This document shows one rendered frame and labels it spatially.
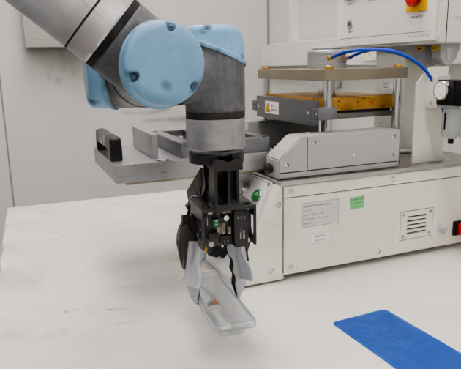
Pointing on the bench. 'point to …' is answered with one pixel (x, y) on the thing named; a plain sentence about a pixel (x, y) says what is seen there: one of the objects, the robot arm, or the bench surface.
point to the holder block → (169, 143)
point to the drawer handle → (113, 142)
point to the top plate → (339, 66)
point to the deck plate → (451, 159)
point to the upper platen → (347, 102)
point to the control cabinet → (360, 27)
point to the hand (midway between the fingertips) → (215, 290)
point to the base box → (362, 220)
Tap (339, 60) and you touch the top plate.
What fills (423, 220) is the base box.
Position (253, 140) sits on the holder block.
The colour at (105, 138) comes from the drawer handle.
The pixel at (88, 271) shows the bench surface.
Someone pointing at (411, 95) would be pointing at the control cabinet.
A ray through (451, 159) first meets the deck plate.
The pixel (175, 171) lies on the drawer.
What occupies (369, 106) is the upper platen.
